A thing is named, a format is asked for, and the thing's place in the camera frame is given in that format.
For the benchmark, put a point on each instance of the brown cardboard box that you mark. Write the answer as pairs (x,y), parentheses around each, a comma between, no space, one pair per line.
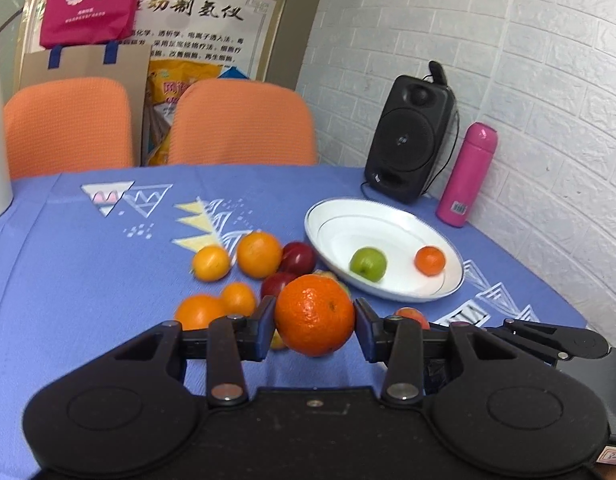
(124,63)

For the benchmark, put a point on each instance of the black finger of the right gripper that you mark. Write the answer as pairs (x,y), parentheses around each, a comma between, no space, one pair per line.
(577,342)

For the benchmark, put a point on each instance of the small orange tangerine on plate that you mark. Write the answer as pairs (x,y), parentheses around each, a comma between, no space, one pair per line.
(430,261)

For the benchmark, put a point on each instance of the left orange chair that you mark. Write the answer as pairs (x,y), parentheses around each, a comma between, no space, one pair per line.
(68,125)

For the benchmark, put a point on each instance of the orange chair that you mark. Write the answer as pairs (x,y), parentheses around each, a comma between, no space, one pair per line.
(68,125)
(241,122)

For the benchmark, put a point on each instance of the white chinese text poster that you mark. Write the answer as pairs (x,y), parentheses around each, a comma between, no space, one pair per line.
(232,33)

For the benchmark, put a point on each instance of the black speaker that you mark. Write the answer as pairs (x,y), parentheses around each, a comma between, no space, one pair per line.
(409,135)

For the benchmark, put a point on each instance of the green apple on plate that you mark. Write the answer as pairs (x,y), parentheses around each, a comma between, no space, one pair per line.
(369,263)

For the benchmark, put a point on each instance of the dark red plum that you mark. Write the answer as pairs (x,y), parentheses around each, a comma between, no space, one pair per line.
(275,283)
(298,258)

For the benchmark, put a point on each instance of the orange mandarin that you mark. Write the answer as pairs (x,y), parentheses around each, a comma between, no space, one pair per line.
(314,315)

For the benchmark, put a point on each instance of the blue patterned tablecloth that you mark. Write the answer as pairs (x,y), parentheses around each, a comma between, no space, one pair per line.
(88,261)

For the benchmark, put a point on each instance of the large orange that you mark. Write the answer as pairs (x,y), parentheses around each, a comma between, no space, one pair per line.
(259,255)

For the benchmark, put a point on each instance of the small orange middle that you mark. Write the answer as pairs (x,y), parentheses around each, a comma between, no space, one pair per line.
(238,298)

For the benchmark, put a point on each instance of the small yellow-orange citrus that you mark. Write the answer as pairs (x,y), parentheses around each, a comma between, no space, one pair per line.
(211,264)

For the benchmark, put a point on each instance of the magenta fabric bag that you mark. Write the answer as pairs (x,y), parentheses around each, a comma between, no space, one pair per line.
(81,22)

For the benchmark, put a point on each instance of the white round plate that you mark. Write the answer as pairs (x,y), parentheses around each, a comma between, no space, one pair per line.
(338,227)

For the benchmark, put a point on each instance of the yellow plastic bag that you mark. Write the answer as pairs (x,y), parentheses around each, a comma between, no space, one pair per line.
(167,80)

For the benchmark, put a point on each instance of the small red apple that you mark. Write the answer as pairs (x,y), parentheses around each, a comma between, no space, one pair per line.
(415,315)

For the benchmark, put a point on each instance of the yellow-red peach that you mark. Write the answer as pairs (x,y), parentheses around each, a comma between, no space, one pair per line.
(277,342)

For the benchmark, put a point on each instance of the right orange chair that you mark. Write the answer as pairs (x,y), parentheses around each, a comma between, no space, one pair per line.
(241,122)

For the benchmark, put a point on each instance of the orange near left finger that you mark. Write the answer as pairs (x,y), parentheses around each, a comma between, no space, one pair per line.
(197,312)

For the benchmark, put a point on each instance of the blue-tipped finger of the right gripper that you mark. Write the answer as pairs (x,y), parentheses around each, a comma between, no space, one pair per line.
(538,349)

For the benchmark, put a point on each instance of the green apple on table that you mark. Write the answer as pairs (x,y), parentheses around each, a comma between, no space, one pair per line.
(331,276)

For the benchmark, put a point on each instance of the pink thermos bottle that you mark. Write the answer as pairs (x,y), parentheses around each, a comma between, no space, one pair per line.
(468,174)

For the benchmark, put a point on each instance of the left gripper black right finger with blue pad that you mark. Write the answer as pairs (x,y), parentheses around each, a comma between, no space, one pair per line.
(414,356)

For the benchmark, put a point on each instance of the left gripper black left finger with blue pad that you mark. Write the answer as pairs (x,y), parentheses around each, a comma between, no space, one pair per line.
(225,344)

